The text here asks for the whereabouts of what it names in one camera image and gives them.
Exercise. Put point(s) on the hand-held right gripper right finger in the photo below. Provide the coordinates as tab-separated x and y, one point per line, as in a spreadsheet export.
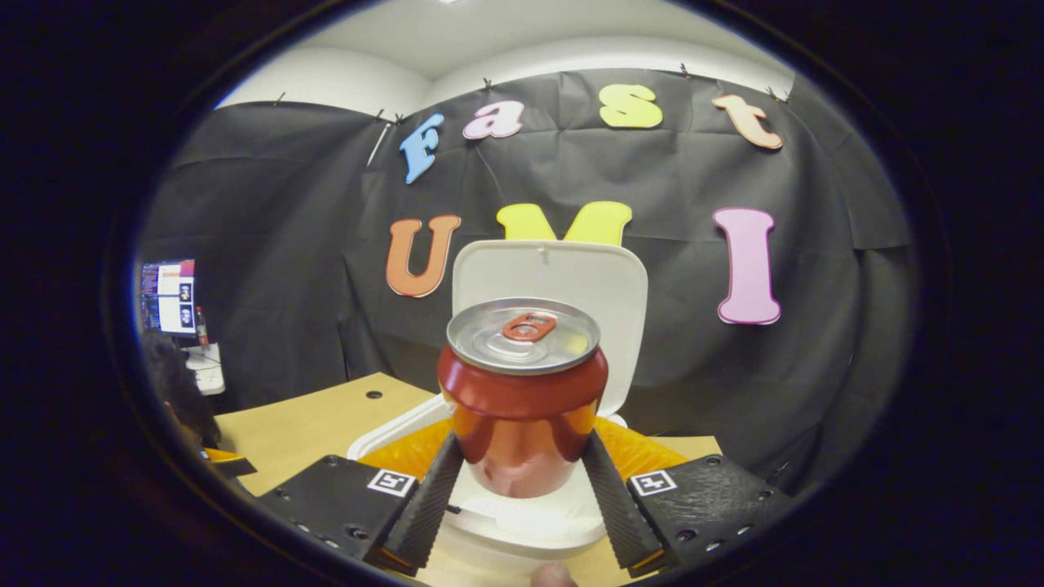
612	505

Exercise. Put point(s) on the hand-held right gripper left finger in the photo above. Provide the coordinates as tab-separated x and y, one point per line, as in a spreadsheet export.
432	505

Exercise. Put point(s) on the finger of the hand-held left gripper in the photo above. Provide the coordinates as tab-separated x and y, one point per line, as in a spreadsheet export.
228	466

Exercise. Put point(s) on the red pop can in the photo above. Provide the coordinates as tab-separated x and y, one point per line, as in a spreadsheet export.
522	408

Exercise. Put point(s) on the white desktop garbage bin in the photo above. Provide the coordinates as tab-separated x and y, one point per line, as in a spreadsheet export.
571	277

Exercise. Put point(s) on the wooden desktop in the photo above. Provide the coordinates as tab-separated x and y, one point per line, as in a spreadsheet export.
310	424

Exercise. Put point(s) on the small red bottle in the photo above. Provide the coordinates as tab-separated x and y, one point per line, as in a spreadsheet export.
201	326

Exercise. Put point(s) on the computer monitor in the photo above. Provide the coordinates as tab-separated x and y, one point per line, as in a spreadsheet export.
167	297

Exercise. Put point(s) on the black backdrop cloth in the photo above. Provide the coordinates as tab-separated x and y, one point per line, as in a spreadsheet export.
652	367

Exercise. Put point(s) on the white thin rod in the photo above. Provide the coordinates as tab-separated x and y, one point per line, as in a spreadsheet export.
378	144

